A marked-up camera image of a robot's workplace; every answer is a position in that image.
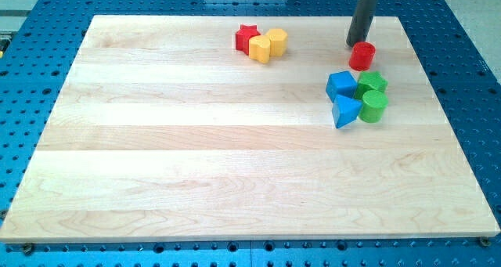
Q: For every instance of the red cylinder block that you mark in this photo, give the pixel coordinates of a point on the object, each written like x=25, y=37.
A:
x=362, y=55

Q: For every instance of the red star block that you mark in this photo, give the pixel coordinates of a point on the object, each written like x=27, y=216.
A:
x=243, y=36

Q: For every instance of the green star block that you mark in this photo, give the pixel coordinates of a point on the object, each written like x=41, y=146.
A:
x=368, y=81

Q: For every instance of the yellow heart block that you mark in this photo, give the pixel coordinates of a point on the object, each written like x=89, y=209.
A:
x=259, y=48

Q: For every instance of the light wooden board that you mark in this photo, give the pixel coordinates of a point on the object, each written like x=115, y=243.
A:
x=163, y=131

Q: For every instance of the yellow hexagon block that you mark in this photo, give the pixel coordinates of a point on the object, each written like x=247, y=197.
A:
x=278, y=41

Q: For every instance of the blue triangle block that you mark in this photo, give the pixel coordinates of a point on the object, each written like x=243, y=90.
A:
x=345, y=110

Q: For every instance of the blue cube block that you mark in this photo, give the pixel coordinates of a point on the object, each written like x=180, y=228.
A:
x=340, y=83

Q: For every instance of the green cylinder block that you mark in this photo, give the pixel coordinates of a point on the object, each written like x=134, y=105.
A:
x=374, y=103

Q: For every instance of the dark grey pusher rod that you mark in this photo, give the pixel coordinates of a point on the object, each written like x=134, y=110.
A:
x=361, y=21

